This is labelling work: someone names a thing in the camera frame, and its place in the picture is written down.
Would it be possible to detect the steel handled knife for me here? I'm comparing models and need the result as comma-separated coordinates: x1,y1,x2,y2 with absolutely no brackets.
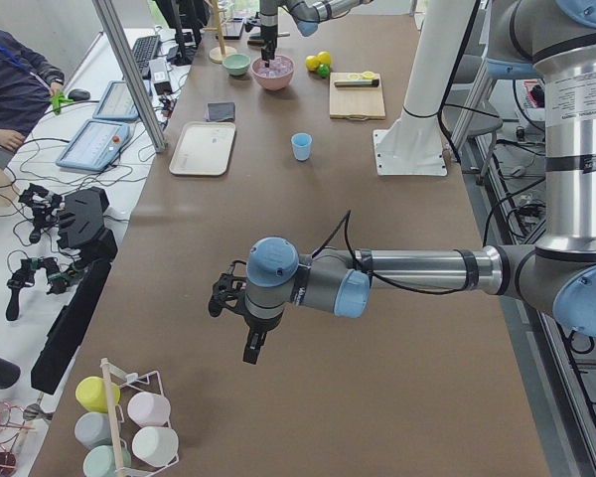
334,79,380,88

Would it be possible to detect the upper yellow lemon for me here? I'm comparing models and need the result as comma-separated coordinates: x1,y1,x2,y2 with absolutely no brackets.
305,56,320,72

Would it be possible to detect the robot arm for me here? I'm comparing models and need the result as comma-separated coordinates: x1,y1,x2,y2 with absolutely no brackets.
237,1,596,363
258,0,372,66

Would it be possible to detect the wooden cutting board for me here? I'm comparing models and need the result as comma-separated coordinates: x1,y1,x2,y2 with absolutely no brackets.
329,72,386,120

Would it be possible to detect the white wire cup rack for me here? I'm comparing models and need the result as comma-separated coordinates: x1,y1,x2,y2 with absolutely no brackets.
100,358,180,476

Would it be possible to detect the pink cup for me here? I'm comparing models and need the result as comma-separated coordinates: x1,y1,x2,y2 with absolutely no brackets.
127,392,171,427

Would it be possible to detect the light blue cup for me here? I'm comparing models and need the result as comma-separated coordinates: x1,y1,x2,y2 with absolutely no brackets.
291,132,313,161

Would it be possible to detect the cream rabbit tray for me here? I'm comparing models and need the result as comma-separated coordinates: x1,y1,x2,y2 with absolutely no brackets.
169,121,236,177

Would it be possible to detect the yellow lemon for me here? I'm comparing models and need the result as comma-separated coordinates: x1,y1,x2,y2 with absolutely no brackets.
317,51,333,67
305,56,320,72

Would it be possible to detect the yellow cup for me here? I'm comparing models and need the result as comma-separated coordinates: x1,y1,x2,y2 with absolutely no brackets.
74,376,108,413

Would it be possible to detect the mint green cup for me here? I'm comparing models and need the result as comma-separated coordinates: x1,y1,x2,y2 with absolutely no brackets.
82,445,116,477

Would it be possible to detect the teach pendant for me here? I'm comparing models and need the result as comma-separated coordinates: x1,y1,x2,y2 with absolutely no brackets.
56,119,130,172
92,80,139,122

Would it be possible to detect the seated person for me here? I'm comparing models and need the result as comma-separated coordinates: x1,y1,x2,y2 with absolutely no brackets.
0,30,65,153

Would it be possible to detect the computer mouse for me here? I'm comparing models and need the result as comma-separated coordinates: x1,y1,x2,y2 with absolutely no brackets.
68,88,90,101

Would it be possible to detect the white cup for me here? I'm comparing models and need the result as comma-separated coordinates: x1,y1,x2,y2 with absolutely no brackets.
131,426,179,467

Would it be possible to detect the black keyboard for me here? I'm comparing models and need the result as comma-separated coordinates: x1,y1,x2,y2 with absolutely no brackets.
131,35,161,80

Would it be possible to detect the pink bowl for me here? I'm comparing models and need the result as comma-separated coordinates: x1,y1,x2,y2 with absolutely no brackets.
251,55,295,91

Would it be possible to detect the aluminium frame post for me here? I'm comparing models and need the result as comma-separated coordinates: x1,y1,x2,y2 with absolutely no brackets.
92,0,167,153

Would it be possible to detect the black frame tablet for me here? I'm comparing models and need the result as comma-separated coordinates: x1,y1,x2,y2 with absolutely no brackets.
222,17,244,41

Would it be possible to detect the wooden stand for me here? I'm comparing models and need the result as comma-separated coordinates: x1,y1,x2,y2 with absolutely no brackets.
205,0,237,65

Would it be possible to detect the near teach pendant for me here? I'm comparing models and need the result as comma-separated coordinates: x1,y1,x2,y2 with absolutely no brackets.
56,119,130,172

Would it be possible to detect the grey folded cloth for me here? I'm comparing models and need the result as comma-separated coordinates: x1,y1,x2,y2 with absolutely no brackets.
205,101,235,122

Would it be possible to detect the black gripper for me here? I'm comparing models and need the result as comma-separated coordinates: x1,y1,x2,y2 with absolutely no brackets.
261,28,278,67
242,317,281,365

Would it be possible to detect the clear ice cubes pile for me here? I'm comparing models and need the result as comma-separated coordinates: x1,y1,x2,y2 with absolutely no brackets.
254,57,293,79

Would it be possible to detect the far teach pendant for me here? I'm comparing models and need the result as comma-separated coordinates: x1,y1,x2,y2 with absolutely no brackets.
92,80,139,122

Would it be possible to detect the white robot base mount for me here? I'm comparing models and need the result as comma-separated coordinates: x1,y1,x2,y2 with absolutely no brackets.
373,0,480,177

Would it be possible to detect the lower yellow lemon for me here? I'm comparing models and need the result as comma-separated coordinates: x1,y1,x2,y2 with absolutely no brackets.
317,51,333,67

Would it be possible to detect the green bowl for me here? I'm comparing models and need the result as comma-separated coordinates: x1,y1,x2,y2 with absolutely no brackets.
223,53,251,77

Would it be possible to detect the grey cup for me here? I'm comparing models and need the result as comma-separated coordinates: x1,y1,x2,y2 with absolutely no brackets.
74,411,112,450

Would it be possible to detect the green lime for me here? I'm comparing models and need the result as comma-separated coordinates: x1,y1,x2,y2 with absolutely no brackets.
316,64,330,79

